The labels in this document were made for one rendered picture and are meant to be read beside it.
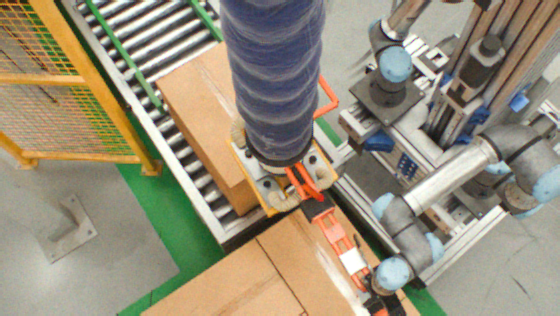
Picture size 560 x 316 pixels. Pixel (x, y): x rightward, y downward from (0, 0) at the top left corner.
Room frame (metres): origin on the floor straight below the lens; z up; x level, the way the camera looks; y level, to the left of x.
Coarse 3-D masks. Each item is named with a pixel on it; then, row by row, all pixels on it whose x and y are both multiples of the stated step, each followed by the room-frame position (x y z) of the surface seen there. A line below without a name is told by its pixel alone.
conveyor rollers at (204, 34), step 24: (72, 0) 2.04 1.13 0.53; (96, 0) 2.01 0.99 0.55; (120, 0) 2.00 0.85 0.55; (144, 0) 1.99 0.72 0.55; (144, 24) 1.85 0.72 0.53; (168, 24) 1.83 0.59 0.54; (192, 24) 1.82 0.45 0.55; (144, 48) 1.68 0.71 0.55; (144, 72) 1.54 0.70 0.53; (168, 72) 1.52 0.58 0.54; (168, 120) 1.24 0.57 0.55; (168, 144) 1.12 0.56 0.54; (192, 168) 0.98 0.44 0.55; (216, 192) 0.85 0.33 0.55; (216, 216) 0.73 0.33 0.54
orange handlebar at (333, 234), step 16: (320, 80) 1.01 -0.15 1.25; (336, 96) 0.94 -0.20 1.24; (320, 112) 0.88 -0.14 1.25; (288, 176) 0.65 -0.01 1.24; (304, 176) 0.64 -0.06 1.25; (304, 192) 0.59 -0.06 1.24; (320, 224) 0.47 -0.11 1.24; (336, 224) 0.47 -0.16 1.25; (336, 240) 0.42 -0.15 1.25; (368, 272) 0.31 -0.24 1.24
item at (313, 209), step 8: (320, 192) 0.58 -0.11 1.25; (304, 200) 0.56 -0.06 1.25; (312, 200) 0.56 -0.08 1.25; (328, 200) 0.55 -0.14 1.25; (304, 208) 0.53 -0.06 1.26; (312, 208) 0.53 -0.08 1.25; (320, 208) 0.53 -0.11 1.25; (328, 208) 0.52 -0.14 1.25; (312, 216) 0.50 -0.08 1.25; (320, 216) 0.50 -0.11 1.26; (312, 224) 0.49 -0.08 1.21
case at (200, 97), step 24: (216, 48) 1.38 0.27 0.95; (192, 72) 1.26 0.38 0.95; (216, 72) 1.26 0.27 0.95; (168, 96) 1.15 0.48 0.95; (192, 96) 1.14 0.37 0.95; (216, 96) 1.14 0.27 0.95; (192, 120) 1.03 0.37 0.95; (216, 120) 1.02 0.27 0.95; (192, 144) 1.04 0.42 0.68; (216, 144) 0.92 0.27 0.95; (216, 168) 0.81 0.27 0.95; (240, 192) 0.74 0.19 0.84; (240, 216) 0.72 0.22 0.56
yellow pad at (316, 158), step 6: (318, 150) 0.79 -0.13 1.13; (306, 156) 0.76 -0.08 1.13; (312, 156) 0.75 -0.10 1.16; (318, 156) 0.76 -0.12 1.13; (324, 156) 0.76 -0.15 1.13; (306, 162) 0.74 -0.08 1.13; (312, 162) 0.73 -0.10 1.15; (318, 162) 0.74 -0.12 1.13; (324, 162) 0.74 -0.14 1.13; (306, 168) 0.72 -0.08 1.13; (312, 168) 0.72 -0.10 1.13; (330, 168) 0.71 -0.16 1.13; (312, 174) 0.69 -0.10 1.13; (336, 174) 0.69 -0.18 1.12; (312, 180) 0.67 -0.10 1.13; (318, 180) 0.67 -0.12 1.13; (336, 180) 0.67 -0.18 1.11
